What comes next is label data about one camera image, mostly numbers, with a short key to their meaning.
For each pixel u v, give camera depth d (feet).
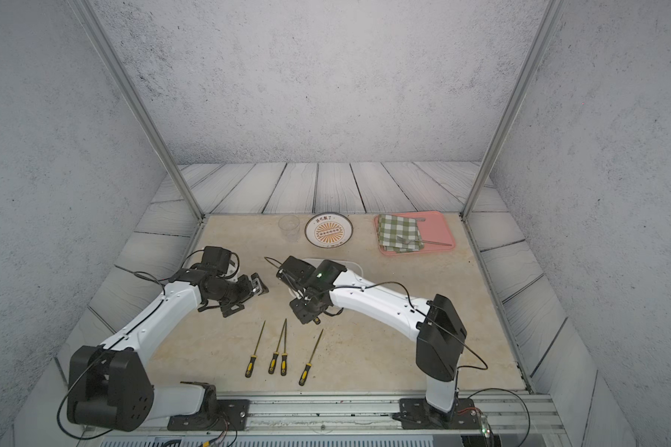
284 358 2.71
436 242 3.67
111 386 1.33
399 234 3.67
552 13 2.30
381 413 2.43
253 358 2.71
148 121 3.00
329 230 3.77
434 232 3.81
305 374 2.60
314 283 1.77
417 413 2.39
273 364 2.66
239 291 2.52
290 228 3.73
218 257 2.24
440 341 1.43
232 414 2.39
